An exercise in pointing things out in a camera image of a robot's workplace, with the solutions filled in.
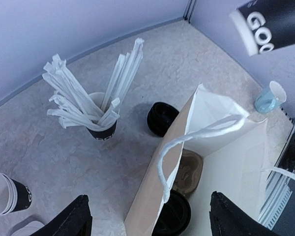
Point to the light blue ceramic mug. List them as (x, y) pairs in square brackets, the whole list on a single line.
[(270, 98)]

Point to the aluminium front rail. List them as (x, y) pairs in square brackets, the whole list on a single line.
[(277, 191)]

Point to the cardboard cup carrier tray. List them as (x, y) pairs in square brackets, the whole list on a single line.
[(189, 173)]

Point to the stack of paper cups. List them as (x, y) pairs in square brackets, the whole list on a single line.
[(14, 196)]

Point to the brown paper takeout bag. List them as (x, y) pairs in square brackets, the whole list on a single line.
[(236, 160)]

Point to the stack of black lids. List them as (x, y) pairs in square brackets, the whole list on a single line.
[(160, 118)]

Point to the black paper coffee cup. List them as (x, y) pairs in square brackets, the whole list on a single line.
[(265, 25)]

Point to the black cup holding straws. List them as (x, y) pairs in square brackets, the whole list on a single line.
[(108, 131)]

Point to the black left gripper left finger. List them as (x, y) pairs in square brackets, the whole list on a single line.
[(74, 220)]

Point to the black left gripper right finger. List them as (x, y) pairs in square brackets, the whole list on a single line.
[(227, 219)]

